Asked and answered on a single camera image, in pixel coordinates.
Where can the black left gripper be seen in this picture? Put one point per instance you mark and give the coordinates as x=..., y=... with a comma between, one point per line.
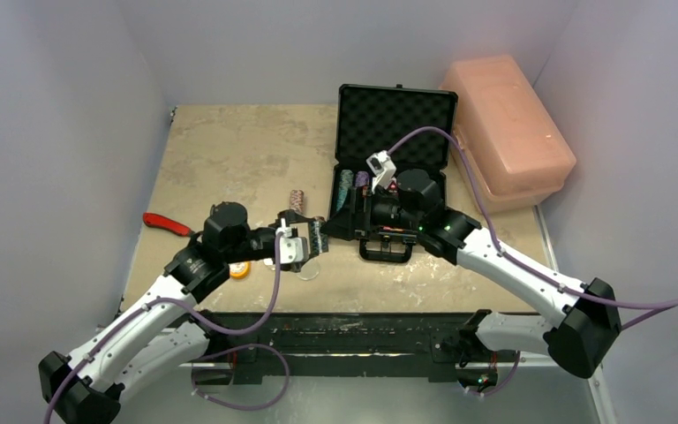
x=290, y=218

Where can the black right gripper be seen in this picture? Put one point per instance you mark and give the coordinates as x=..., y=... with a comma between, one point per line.
x=360, y=212

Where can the orange blue chip stack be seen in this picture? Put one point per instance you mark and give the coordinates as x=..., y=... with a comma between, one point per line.
x=297, y=201

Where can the yellow blue chip stack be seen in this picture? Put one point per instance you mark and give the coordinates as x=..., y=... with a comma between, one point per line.
x=318, y=240

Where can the purple black chip stack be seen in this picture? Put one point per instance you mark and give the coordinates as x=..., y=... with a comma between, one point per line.
x=362, y=183

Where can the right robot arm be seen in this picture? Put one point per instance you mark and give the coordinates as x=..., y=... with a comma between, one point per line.
x=575, y=323

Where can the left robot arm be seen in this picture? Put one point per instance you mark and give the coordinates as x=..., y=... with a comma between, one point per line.
x=163, y=328

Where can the black poker set case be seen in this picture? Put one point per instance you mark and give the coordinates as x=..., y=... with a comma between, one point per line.
x=371, y=119

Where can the yellow blue chips in case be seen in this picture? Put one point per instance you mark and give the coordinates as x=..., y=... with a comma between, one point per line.
x=345, y=183

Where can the clear acrylic disc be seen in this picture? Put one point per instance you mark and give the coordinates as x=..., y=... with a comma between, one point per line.
x=309, y=271

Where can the orange tape measure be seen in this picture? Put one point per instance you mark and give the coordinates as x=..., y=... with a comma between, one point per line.
x=240, y=270

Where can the pink plastic storage box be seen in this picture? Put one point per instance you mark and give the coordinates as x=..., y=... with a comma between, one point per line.
x=517, y=153

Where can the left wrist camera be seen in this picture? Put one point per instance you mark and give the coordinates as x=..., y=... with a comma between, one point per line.
x=294, y=253

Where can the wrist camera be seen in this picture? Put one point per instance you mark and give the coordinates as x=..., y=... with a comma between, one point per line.
x=294, y=253
x=383, y=169

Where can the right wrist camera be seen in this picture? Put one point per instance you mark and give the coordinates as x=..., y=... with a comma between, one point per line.
x=383, y=169

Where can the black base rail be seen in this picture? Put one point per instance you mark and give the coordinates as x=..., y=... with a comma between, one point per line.
x=439, y=347

